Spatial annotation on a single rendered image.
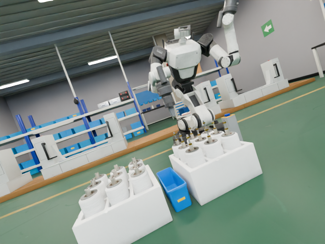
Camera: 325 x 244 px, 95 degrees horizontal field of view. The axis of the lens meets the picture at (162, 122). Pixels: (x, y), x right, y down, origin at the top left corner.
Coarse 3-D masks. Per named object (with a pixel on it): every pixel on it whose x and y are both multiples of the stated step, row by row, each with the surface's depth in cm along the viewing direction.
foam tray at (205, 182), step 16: (176, 160) 94; (208, 160) 78; (224, 160) 76; (240, 160) 78; (256, 160) 80; (192, 176) 72; (208, 176) 74; (224, 176) 76; (240, 176) 78; (256, 176) 80; (192, 192) 80; (208, 192) 74; (224, 192) 76
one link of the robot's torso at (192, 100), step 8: (184, 96) 135; (192, 96) 139; (200, 96) 134; (192, 104) 130; (200, 104) 135; (192, 112) 135; (200, 112) 127; (208, 112) 126; (200, 120) 124; (208, 120) 126
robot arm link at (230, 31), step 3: (231, 27) 107; (225, 30) 109; (228, 30) 108; (231, 30) 107; (234, 30) 105; (225, 33) 108; (228, 33) 103; (231, 33) 102; (234, 33) 102; (225, 36) 106; (228, 36) 104
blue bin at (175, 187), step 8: (168, 168) 103; (160, 176) 102; (168, 176) 103; (176, 176) 92; (168, 184) 103; (176, 184) 100; (184, 184) 75; (168, 192) 73; (176, 192) 74; (184, 192) 75; (176, 200) 74; (184, 200) 75; (176, 208) 74; (184, 208) 75
